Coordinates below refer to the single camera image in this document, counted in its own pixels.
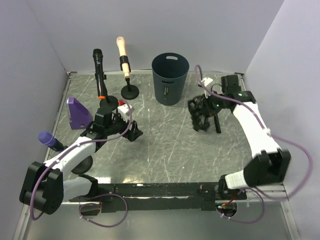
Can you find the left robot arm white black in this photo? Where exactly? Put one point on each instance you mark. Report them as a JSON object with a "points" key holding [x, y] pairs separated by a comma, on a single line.
{"points": [[46, 186]]}

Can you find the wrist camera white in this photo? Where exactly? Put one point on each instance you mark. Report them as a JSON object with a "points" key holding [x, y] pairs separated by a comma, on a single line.
{"points": [[123, 109], [207, 82]]}

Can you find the black stand of pink microphone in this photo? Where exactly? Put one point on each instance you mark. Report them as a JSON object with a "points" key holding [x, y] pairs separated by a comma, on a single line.
{"points": [[129, 92]]}

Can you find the pink beige microphone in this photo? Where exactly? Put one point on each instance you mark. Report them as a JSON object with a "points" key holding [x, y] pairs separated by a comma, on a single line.
{"points": [[124, 60]]}

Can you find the purple microphone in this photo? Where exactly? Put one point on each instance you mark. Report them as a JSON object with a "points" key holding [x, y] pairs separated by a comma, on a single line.
{"points": [[47, 139]]}

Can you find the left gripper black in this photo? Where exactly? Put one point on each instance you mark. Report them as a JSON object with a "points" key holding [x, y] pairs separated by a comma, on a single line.
{"points": [[135, 132]]}

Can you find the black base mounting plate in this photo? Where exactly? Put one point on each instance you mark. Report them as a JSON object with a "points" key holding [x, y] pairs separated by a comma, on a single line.
{"points": [[161, 196]]}

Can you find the purple wedge shaped box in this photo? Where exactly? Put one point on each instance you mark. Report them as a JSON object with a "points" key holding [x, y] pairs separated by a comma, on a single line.
{"points": [[79, 117]]}

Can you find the black bar on table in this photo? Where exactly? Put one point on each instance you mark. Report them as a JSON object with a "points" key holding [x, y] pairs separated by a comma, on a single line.
{"points": [[217, 123]]}

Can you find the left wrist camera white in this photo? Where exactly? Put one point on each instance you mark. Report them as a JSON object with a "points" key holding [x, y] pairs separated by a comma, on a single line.
{"points": [[123, 109]]}

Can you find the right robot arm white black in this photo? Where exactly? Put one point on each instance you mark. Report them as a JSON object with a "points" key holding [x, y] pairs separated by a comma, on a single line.
{"points": [[269, 162]]}

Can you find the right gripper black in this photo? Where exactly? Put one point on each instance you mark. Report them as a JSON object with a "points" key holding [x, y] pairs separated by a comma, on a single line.
{"points": [[209, 111]]}

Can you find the dark blue trash bin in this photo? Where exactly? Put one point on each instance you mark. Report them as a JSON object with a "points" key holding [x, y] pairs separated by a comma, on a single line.
{"points": [[169, 71]]}

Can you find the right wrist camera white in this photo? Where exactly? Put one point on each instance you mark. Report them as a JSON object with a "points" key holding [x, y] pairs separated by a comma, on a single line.
{"points": [[207, 82]]}

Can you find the black plastic trash bag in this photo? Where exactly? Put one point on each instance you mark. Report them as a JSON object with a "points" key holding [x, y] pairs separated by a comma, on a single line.
{"points": [[199, 114]]}

